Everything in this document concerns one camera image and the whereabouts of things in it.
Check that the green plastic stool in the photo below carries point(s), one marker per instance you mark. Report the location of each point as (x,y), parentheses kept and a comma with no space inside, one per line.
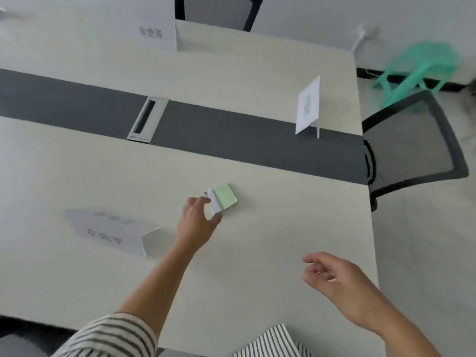
(416,70)

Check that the person's left forearm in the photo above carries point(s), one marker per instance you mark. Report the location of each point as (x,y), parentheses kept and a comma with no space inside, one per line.
(156,282)

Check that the white paper name card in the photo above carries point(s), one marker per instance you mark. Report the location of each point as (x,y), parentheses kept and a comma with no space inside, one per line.
(308,105)
(156,33)
(108,234)

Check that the black white striped shirt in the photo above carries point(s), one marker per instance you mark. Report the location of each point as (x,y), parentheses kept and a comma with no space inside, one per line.
(111,338)

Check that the black mesh office chair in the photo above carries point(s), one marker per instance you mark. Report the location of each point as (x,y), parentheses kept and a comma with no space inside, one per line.
(412,144)
(219,9)

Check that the person's left hand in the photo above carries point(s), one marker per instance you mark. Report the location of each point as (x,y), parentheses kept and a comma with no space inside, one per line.
(191,228)

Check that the green white tissue packet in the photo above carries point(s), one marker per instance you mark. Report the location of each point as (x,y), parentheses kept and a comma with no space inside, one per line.
(225,197)

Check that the person's right hand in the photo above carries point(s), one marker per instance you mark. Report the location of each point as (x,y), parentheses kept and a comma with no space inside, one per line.
(349,286)

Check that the person's right forearm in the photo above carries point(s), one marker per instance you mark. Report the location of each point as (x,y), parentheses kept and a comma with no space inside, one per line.
(401,334)

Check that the person's right thumb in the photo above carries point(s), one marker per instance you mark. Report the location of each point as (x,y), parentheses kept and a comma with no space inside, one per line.
(316,280)

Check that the person's left thumb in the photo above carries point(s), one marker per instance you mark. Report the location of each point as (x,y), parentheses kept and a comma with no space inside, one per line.
(215,218)

